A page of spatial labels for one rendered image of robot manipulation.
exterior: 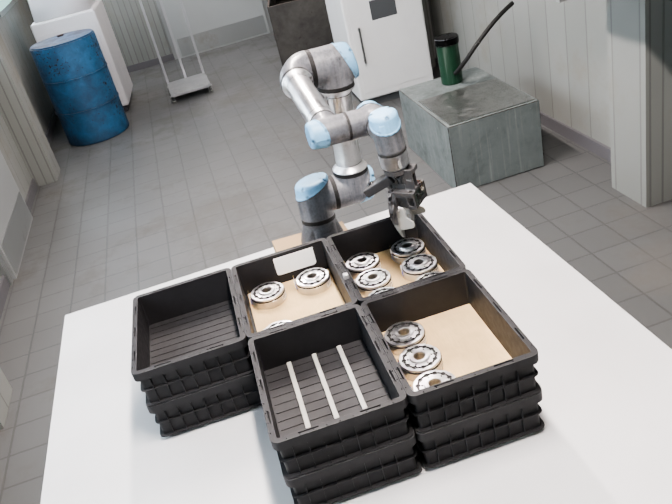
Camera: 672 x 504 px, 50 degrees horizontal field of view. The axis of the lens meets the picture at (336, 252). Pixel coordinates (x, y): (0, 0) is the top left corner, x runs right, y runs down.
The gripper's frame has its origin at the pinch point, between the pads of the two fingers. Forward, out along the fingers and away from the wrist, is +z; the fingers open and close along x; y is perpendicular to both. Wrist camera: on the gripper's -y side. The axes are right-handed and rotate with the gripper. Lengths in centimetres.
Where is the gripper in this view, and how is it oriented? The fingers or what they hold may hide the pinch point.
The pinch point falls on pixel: (405, 226)
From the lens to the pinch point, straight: 199.8
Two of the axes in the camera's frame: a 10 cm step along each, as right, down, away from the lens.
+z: 2.7, 7.9, 5.6
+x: 4.8, -6.1, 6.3
